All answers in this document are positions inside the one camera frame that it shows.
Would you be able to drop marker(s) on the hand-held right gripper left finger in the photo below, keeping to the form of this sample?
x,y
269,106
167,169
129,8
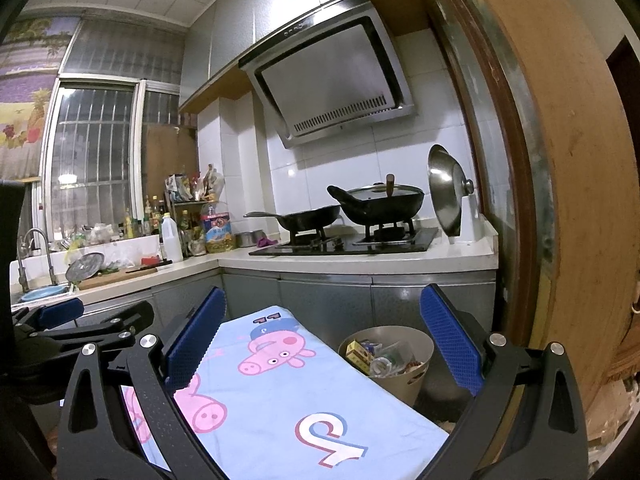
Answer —
x,y
195,340

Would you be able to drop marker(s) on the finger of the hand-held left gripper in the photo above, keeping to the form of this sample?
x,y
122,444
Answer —
x,y
60,310
125,320

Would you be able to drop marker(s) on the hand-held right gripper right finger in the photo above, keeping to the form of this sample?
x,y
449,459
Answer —
x,y
450,340

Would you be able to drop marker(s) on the beige trash bin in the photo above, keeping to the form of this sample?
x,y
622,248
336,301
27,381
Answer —
x,y
400,390

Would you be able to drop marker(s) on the clear plastic bottle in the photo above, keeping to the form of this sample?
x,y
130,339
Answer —
x,y
382,365

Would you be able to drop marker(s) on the yellow brown small box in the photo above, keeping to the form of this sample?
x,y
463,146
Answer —
x,y
357,355

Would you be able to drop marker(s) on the blue basin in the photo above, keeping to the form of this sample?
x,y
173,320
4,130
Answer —
x,y
45,292

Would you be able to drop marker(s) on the large wooden cutting board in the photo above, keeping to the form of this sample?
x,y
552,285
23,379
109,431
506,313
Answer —
x,y
115,277

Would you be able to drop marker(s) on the steel gooseneck faucet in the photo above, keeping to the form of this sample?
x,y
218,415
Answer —
x,y
22,275
50,265

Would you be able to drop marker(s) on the round glass pot lid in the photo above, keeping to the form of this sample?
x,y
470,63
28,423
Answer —
x,y
85,266

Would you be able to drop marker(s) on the white plastic jug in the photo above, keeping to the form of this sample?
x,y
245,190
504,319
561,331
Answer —
x,y
171,242

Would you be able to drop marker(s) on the row of condiment bottles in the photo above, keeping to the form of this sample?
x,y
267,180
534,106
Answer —
x,y
145,220

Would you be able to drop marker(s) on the cartoon pig printed cloth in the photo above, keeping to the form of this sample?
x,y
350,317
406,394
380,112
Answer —
x,y
280,400

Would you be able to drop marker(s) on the large cooking oil bottle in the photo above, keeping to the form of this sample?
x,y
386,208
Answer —
x,y
217,232

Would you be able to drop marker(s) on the small metal bowl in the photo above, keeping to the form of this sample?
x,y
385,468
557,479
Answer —
x,y
249,239

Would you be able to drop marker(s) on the white lid stand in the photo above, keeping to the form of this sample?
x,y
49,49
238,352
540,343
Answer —
x,y
470,225

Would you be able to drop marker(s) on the purple cloth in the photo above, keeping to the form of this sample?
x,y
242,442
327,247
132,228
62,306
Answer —
x,y
267,243

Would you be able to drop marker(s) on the black gas stove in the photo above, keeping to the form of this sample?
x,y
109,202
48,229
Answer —
x,y
340,246

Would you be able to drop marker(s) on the black wok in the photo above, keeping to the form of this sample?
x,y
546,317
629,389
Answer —
x,y
380,210

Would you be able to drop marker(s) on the steel dome wok lid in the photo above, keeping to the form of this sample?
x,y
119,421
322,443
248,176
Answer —
x,y
445,190

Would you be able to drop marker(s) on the pile of snack packets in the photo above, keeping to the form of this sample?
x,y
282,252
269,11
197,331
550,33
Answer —
x,y
195,185

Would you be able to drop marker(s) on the barred window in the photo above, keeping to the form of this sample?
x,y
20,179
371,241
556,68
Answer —
x,y
90,160

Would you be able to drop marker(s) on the glass wok lid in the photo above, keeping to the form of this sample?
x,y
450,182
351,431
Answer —
x,y
395,191

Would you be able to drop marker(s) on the black frying pan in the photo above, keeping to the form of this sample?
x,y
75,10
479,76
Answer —
x,y
310,219

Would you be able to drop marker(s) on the steel range hood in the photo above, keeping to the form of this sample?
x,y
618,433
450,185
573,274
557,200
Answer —
x,y
325,80

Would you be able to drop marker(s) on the fruit print wall poster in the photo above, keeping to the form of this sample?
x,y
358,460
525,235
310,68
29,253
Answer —
x,y
30,110

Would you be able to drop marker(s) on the wooden door frame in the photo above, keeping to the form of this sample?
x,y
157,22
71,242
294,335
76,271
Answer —
x,y
575,160

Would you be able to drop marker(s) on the grey wall cabinet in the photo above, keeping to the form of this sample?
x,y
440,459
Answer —
x,y
280,5

